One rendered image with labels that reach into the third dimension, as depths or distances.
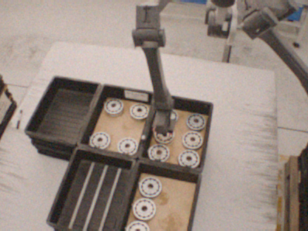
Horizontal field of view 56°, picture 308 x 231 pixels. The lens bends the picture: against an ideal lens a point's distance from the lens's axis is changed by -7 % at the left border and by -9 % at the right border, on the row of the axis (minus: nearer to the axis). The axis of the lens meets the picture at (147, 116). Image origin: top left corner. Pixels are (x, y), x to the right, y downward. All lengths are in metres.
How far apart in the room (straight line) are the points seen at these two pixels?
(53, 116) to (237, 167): 1.03
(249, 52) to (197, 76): 1.41
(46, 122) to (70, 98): 0.20
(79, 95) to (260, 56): 2.10
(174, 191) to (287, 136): 1.56
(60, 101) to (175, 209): 0.88
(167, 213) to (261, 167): 0.61
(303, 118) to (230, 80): 1.13
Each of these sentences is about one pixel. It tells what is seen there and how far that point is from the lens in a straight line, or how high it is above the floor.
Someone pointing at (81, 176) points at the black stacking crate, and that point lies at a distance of 1.53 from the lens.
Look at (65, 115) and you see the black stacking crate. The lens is 1.73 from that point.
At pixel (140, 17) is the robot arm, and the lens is 1.06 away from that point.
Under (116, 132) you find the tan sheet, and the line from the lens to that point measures 1.61.
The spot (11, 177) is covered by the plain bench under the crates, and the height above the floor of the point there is 0.70.
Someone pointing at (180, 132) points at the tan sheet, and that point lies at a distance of 1.61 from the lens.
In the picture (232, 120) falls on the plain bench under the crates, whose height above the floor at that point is 0.70.
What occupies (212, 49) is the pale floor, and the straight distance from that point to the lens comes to 3.29.
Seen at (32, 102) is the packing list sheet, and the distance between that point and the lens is 2.03.
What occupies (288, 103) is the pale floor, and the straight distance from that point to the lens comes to 3.03.
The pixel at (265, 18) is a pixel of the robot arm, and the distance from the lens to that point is 1.05.
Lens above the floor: 2.18
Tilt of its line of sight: 55 degrees down
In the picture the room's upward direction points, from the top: 2 degrees counter-clockwise
